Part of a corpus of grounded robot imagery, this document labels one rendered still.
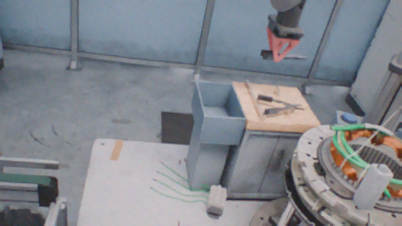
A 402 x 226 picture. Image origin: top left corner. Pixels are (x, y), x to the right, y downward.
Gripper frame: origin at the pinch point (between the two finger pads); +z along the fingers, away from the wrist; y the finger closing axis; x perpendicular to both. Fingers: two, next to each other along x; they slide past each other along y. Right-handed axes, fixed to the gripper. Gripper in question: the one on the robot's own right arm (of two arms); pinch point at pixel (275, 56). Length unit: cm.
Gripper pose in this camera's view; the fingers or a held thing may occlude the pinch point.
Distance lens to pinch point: 101.1
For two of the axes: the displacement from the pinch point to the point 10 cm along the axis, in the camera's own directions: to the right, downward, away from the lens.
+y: 1.4, 5.9, -8.0
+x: 9.7, 0.7, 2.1
